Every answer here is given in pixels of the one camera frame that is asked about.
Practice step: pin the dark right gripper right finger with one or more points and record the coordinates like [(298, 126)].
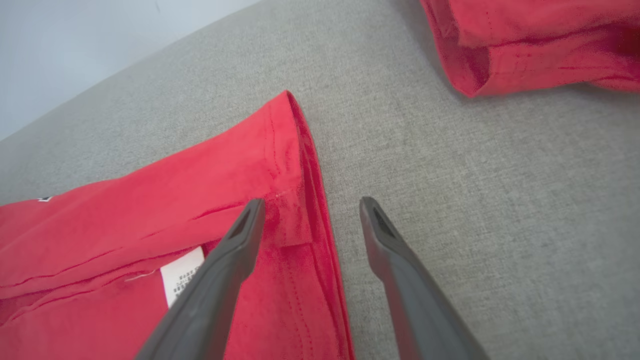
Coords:
[(415, 300)]

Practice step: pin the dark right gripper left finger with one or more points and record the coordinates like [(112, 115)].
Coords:
[(210, 300)]

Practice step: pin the red jersey with white sleeves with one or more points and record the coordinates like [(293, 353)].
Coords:
[(175, 200)]

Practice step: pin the plain red garment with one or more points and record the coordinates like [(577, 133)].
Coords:
[(525, 45)]

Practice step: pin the grey fabric sofa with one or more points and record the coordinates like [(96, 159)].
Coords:
[(500, 200)]

